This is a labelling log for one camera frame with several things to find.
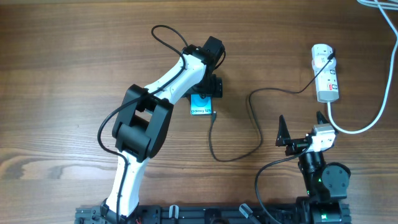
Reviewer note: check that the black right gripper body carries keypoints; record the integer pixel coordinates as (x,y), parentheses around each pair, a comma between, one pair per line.
(296,145)

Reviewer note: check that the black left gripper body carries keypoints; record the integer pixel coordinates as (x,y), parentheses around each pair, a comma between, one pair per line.
(207,86)

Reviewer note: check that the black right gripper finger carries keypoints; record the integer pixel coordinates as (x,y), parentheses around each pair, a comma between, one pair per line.
(283,136)
(321,119)

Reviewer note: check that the blue Galaxy smartphone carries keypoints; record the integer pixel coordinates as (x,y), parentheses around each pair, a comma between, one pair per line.
(200,106)

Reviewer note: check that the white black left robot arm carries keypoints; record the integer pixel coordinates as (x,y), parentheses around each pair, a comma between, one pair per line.
(143,119)

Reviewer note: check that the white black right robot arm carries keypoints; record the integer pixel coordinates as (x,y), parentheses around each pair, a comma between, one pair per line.
(326,183)

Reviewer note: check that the white power strip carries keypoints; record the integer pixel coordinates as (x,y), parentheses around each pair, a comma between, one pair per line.
(324,67)

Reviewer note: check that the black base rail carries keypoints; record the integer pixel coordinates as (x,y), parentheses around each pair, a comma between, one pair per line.
(283,213)

